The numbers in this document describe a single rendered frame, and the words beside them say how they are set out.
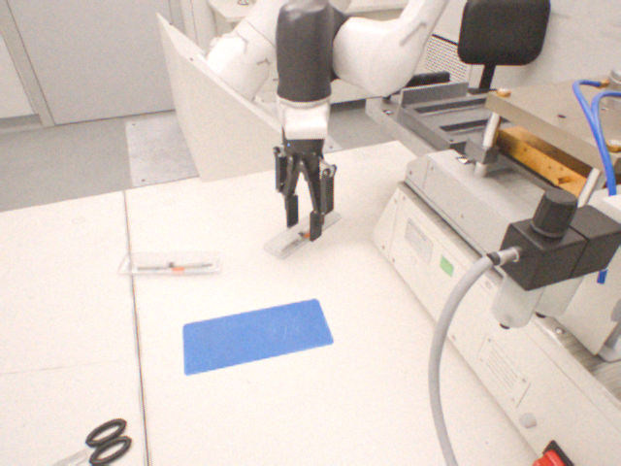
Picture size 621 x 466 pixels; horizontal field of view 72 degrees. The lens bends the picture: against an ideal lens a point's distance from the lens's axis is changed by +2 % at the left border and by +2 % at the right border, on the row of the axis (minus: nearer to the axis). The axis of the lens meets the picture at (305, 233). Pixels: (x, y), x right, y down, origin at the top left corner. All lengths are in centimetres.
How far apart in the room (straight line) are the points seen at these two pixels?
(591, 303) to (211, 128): 80
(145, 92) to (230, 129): 256
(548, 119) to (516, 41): 200
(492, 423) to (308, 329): 29
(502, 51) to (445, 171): 191
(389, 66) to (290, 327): 42
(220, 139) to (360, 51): 47
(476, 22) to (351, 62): 182
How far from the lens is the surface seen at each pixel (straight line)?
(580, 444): 58
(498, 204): 57
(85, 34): 347
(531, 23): 254
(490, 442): 65
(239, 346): 69
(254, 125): 104
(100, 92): 357
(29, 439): 70
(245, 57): 111
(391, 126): 85
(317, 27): 66
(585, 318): 52
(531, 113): 54
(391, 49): 66
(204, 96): 99
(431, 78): 98
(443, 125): 78
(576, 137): 51
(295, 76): 67
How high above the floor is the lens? 129
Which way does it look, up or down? 38 degrees down
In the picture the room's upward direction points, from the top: straight up
